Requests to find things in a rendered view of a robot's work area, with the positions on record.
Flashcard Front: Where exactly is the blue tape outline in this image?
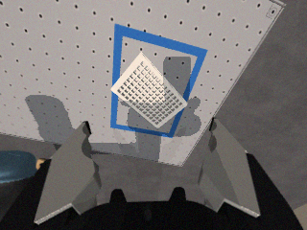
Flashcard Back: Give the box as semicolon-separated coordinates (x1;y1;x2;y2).
110;24;208;138

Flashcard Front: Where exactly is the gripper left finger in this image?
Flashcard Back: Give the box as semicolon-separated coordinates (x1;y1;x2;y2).
0;121;102;230

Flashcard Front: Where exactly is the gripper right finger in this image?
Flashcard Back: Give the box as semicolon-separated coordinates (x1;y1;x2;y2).
198;117;303;230

